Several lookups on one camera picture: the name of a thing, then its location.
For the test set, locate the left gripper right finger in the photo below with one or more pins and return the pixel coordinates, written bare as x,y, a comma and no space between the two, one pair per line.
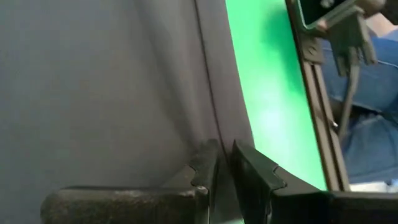
311,208

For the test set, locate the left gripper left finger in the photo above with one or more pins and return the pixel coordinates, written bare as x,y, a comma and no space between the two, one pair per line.
140,205

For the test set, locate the person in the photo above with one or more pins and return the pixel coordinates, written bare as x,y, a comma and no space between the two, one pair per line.
373,149

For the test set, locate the green table mat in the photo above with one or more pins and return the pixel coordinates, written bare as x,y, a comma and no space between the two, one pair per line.
273,93

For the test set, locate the black aluminium table frame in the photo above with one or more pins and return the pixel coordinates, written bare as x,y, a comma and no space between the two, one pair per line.
323,124

